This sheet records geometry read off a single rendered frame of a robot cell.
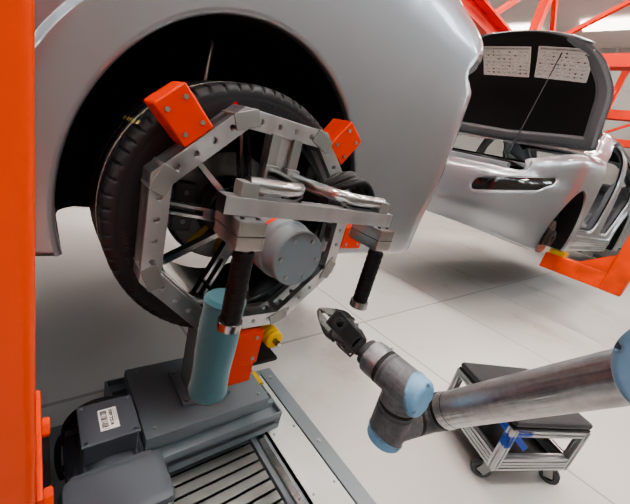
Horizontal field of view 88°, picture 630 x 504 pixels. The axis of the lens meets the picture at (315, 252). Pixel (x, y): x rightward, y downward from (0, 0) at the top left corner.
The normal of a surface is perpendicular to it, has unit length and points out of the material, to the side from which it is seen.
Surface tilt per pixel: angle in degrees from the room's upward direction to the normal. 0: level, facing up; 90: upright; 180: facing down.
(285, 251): 90
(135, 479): 0
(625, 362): 86
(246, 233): 90
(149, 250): 90
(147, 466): 0
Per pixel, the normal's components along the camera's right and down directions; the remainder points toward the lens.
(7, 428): 0.60, 0.40
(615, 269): -0.76, 0.00
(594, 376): -0.90, -0.24
